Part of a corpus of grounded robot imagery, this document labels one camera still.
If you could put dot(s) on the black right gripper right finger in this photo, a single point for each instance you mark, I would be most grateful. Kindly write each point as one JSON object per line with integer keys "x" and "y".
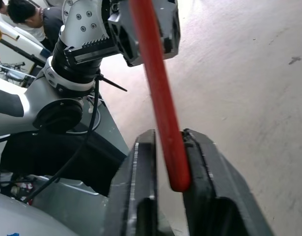
{"x": 214, "y": 196}

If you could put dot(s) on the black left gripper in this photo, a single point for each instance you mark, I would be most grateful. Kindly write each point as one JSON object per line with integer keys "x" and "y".
{"x": 91, "y": 51}

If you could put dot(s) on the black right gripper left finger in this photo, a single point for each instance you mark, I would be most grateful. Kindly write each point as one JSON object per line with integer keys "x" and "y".
{"x": 131, "y": 201}

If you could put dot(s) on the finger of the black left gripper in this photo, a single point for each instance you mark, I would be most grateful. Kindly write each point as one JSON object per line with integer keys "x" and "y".
{"x": 169, "y": 27}

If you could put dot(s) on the red rod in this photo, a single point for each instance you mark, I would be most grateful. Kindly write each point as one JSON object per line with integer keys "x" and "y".
{"x": 163, "y": 98}

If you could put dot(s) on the black zip tie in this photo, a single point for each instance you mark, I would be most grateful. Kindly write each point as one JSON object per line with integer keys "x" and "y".
{"x": 114, "y": 84}

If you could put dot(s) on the person in dark shirt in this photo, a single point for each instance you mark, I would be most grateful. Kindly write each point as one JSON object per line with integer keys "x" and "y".
{"x": 51, "y": 22}

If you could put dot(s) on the silver robot body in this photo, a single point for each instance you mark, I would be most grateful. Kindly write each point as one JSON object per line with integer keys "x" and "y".
{"x": 47, "y": 216}

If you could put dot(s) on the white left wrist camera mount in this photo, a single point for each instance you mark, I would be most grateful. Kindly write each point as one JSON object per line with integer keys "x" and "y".
{"x": 82, "y": 19}

